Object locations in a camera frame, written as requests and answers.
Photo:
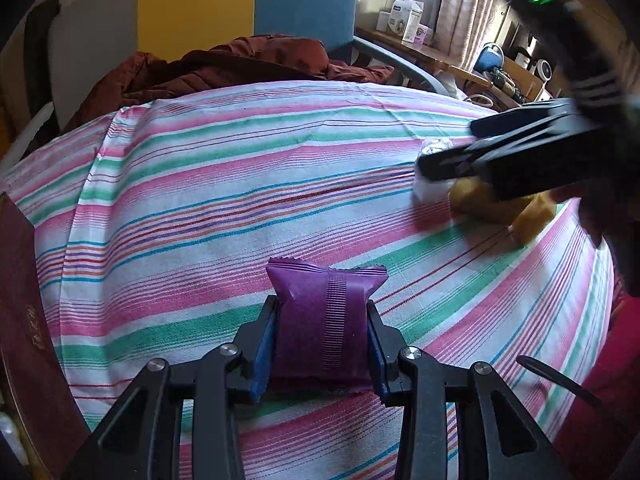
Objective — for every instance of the red clothing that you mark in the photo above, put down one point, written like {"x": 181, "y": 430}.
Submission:
{"x": 600, "y": 435}

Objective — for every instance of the white bed rail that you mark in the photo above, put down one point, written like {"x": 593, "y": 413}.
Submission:
{"x": 30, "y": 130}

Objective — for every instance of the yellow snack packet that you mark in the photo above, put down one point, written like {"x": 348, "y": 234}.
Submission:
{"x": 500, "y": 215}

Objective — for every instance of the wooden desk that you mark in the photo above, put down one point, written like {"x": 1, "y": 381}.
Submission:
{"x": 435, "y": 60}

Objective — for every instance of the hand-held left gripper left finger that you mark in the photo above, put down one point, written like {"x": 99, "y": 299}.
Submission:
{"x": 262, "y": 360}

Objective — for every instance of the purple snack packet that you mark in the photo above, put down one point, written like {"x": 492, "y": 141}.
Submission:
{"x": 320, "y": 325}

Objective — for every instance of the person's right hand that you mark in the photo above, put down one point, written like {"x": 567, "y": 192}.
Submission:
{"x": 602, "y": 220}

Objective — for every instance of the red-brown padded jacket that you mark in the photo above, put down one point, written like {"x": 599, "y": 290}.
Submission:
{"x": 225, "y": 67}

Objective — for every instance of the small pink box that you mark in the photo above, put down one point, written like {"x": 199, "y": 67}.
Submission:
{"x": 423, "y": 35}

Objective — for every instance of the brown cardboard box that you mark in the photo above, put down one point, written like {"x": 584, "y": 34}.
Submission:
{"x": 520, "y": 82}

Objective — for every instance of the grey yellow blue armchair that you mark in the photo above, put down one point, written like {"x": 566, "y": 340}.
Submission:
{"x": 195, "y": 5}

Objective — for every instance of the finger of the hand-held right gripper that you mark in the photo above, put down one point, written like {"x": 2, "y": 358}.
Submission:
{"x": 460, "y": 162}
{"x": 525, "y": 117}

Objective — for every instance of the white snack packet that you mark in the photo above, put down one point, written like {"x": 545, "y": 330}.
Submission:
{"x": 431, "y": 187}

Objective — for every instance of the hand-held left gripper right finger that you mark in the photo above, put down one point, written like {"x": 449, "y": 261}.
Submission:
{"x": 378, "y": 365}

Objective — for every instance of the white product box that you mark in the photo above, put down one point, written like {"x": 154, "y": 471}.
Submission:
{"x": 391, "y": 22}
{"x": 412, "y": 22}

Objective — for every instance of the striped bed sheet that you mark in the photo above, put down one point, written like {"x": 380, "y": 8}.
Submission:
{"x": 225, "y": 185}

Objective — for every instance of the small white appliance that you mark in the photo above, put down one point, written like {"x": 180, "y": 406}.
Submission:
{"x": 544, "y": 71}

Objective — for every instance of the patterned pink curtain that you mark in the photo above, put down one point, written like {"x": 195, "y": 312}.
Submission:
{"x": 465, "y": 10}

